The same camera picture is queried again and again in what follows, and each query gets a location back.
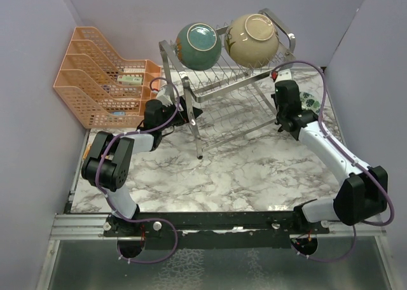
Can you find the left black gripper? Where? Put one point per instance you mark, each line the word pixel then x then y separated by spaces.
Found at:
pixel 183 116

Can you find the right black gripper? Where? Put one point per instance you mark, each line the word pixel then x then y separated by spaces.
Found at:
pixel 274 96

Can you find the green patterned small bowl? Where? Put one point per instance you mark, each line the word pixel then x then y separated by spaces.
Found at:
pixel 310 102

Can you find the steel two-tier dish rack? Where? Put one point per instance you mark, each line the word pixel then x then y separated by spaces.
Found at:
pixel 233 104

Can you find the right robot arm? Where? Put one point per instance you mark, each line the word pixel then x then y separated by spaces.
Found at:
pixel 362 187

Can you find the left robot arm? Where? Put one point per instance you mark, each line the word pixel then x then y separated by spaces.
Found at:
pixel 108 161

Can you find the large teal ceramic bowl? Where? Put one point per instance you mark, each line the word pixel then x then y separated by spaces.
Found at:
pixel 198 46

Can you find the large cream ceramic bowl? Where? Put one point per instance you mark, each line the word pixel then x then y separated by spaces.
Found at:
pixel 251 40

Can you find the green white box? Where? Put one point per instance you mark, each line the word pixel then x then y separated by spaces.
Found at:
pixel 129 80

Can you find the orange plastic file organizer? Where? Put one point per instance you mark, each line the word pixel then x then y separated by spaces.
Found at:
pixel 87 82

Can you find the orange snack packet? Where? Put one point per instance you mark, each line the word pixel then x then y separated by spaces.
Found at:
pixel 85 153

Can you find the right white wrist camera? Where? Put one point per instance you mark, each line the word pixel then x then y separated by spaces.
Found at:
pixel 281 75

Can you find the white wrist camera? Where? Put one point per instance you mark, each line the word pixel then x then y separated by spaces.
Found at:
pixel 165 95
pixel 281 75

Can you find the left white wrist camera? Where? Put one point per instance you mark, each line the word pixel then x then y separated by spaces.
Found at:
pixel 165 95

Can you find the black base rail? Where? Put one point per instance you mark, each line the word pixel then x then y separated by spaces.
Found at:
pixel 212 230

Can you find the aluminium frame rail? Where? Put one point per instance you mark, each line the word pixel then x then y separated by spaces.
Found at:
pixel 78 227

